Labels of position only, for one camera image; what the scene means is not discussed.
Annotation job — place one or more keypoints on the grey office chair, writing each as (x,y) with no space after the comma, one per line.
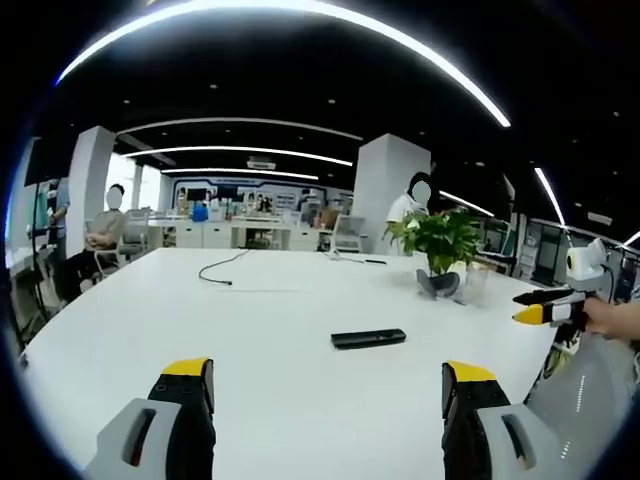
(127,240)

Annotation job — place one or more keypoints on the black monitor screen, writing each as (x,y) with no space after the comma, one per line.
(42,160)

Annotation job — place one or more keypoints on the white cabinet row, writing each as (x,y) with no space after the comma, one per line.
(250,235)

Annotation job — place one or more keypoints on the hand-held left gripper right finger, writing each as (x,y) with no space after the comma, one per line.
(480,425)

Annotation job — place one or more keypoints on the black pen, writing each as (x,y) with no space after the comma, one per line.
(375,261)

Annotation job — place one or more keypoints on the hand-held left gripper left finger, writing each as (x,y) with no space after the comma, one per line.
(165,420)

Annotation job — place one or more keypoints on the person's right hand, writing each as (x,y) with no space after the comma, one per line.
(610,317)

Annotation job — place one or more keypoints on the clear glass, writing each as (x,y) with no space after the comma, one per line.
(475,285)

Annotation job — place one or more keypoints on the white office chair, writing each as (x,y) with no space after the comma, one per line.
(347,235)

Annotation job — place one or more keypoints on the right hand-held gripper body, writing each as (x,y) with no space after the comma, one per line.
(586,272)

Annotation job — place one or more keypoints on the black remote control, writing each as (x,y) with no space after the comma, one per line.
(367,338)

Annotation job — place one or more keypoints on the green potted plant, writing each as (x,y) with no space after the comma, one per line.
(440,250)

